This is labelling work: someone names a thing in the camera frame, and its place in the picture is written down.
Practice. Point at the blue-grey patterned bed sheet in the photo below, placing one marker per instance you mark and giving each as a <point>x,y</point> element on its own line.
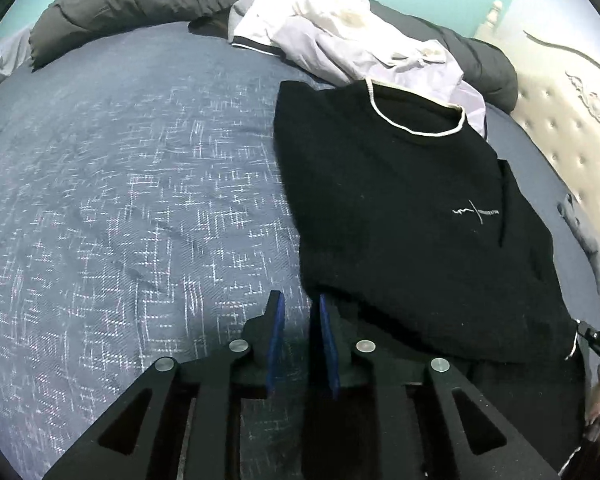
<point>130,185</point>

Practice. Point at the light grey jacket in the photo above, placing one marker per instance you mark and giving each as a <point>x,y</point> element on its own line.
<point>340,45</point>

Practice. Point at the cream bedpost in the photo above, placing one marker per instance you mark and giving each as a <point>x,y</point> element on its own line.
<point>494,15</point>

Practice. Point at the cream tufted headboard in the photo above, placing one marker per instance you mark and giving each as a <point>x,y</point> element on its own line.
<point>570,110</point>

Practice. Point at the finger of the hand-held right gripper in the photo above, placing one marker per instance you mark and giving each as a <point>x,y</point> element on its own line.
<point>591,332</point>

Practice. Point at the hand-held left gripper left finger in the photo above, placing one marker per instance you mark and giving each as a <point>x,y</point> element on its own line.
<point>277,340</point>

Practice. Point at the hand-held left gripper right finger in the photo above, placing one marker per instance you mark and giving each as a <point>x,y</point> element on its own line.
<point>327,345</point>

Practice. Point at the black sweater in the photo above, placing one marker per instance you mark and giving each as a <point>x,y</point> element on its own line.
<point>405,210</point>

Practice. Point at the white garment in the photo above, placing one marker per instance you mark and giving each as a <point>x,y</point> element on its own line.
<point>330,5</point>

